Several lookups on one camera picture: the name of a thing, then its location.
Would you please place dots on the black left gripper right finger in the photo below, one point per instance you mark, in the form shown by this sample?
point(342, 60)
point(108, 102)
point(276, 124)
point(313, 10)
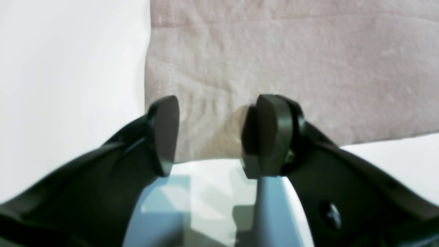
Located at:
point(347, 201)

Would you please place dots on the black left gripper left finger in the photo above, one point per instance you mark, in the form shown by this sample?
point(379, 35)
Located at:
point(89, 201)

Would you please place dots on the mauve T-shirt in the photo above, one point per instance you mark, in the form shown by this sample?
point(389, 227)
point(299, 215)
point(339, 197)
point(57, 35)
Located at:
point(362, 70)

